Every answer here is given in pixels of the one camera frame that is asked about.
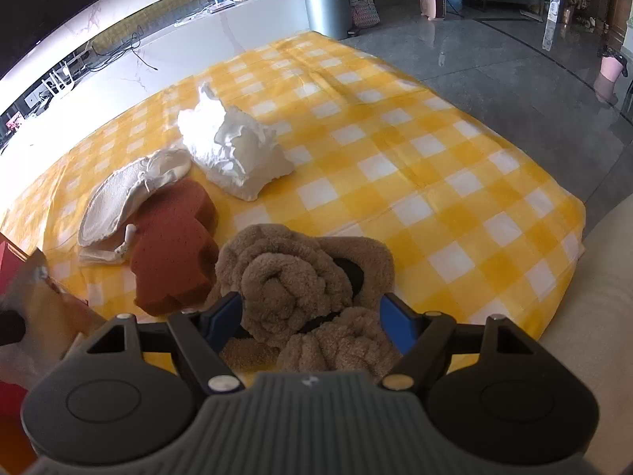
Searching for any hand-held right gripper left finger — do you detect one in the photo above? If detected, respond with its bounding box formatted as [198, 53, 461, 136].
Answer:
[86, 293, 246, 395]

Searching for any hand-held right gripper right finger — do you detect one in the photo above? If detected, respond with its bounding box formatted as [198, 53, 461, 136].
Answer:
[378, 293, 542, 391]

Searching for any brown fluffy towel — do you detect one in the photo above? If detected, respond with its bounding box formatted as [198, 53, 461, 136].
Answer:
[205, 224, 404, 374]

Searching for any white paper towel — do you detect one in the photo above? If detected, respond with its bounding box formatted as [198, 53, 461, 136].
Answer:
[177, 83, 295, 202]

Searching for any red-brown sponge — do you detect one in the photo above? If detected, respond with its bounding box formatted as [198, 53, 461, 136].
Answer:
[129, 178, 221, 318]

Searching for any white cloth slipper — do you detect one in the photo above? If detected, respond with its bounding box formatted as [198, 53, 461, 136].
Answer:
[78, 148, 193, 264]

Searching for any yellow checkered tablecloth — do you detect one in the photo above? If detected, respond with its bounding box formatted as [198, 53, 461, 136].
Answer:
[0, 30, 587, 372]

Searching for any beige sofa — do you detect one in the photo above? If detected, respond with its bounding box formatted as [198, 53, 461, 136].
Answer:
[536, 203, 633, 475]

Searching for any red flat box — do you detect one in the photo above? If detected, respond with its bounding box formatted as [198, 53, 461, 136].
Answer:
[0, 232, 30, 401]

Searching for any white marble television cabinet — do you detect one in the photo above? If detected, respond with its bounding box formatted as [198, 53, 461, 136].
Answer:
[0, 0, 317, 159]

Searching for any white router with antennas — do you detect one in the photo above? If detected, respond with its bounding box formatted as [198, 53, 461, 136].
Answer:
[42, 59, 82, 97]

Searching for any woven basket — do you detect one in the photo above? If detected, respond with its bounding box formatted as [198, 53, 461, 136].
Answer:
[349, 0, 381, 29]

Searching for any pink heater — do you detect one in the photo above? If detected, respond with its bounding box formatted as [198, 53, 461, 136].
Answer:
[419, 0, 448, 21]

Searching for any silver trash can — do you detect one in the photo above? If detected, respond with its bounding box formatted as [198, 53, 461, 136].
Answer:
[299, 0, 354, 40]

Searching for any pink pot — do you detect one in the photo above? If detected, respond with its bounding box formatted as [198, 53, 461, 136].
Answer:
[601, 54, 626, 82]

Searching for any black cable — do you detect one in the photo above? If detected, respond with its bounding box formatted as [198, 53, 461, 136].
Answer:
[91, 30, 159, 72]

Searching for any black wall television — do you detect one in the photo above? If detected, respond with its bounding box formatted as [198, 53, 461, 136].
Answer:
[0, 0, 127, 80]

